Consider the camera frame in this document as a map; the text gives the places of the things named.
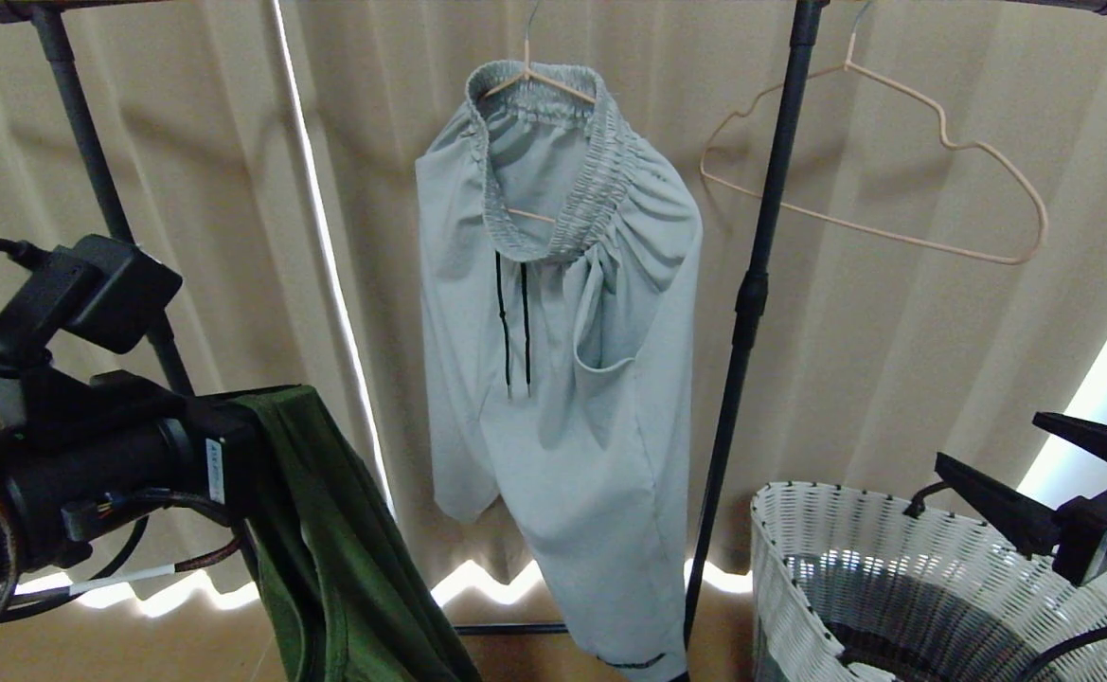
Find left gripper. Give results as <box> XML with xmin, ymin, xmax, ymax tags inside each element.
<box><xmin>4</xmin><ymin>386</ymin><xmax>270</xmax><ymax>569</ymax></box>

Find green garment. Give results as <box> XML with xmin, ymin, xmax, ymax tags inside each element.
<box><xmin>231</xmin><ymin>384</ymin><xmax>483</xmax><ymax>682</ymax></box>

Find pink clothes hanger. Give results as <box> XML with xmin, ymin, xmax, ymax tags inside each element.
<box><xmin>475</xmin><ymin>0</ymin><xmax>601</xmax><ymax>226</ymax></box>
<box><xmin>700</xmin><ymin>0</ymin><xmax>1051</xmax><ymax>266</ymax></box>

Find pale grey shorts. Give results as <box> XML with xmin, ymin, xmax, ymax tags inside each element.
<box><xmin>416</xmin><ymin>59</ymin><xmax>704</xmax><ymax>682</ymax></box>

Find white laundry basket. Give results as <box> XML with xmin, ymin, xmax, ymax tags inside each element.
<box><xmin>750</xmin><ymin>481</ymin><xmax>1107</xmax><ymax>682</ymax></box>

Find black clothes rack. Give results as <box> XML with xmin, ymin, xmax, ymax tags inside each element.
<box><xmin>0</xmin><ymin>0</ymin><xmax>1107</xmax><ymax>682</ymax></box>

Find beige curtain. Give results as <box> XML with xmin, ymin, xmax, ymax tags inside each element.
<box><xmin>0</xmin><ymin>0</ymin><xmax>1107</xmax><ymax>621</ymax></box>

